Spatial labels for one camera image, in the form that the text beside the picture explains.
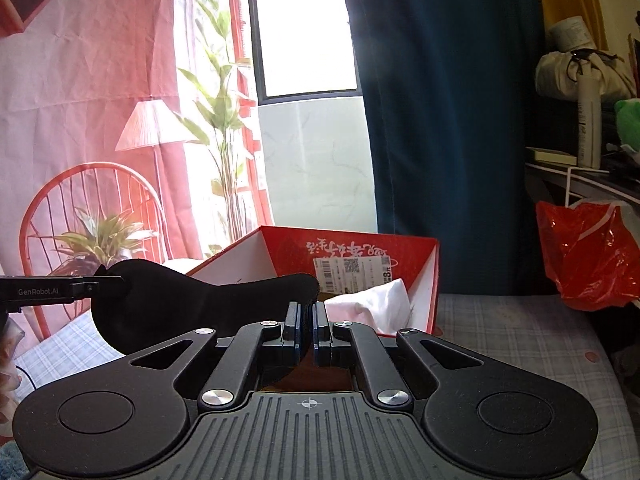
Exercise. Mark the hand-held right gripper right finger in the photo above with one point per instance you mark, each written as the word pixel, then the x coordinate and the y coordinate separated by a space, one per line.
pixel 320 335

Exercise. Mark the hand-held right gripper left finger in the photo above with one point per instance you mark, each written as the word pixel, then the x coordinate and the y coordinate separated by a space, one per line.
pixel 296 332

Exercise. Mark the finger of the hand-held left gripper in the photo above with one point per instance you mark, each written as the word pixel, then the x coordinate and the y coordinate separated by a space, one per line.
pixel 95 287

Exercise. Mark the black soft cloth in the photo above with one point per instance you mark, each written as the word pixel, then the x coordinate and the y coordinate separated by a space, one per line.
pixel 165 305

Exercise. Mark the red strawberry print box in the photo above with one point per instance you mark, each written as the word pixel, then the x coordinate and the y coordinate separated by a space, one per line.
pixel 360 265

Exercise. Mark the person's left hand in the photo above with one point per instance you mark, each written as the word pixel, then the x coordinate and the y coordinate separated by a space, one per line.
pixel 6 375

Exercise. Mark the white cloth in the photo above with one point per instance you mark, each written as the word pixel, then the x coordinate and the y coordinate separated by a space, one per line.
pixel 380 305

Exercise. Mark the teal fuzzy cloth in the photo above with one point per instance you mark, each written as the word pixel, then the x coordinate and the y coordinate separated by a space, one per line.
pixel 10 462

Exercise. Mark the pink printed backdrop cloth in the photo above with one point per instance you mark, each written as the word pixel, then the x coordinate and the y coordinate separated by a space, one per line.
pixel 100 110

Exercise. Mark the plaid bed sheet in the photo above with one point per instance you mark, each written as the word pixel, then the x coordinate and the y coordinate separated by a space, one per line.
pixel 525 350

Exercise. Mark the dark blue curtain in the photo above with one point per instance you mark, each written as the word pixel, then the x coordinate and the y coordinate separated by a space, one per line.
pixel 450 135

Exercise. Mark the red plastic bag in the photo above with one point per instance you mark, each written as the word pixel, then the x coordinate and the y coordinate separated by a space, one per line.
pixel 585 255

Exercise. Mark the book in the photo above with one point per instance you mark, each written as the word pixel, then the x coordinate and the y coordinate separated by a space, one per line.
pixel 550 156

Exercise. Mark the window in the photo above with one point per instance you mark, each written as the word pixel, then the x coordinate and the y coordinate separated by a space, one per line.
pixel 305 30

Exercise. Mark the white spray bottle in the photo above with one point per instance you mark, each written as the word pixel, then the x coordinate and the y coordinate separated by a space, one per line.
pixel 590 125

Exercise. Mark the green plush toy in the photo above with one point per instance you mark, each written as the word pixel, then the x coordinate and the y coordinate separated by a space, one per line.
pixel 629 122

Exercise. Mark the white paper roll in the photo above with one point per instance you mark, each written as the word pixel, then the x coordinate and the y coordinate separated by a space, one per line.
pixel 567 32

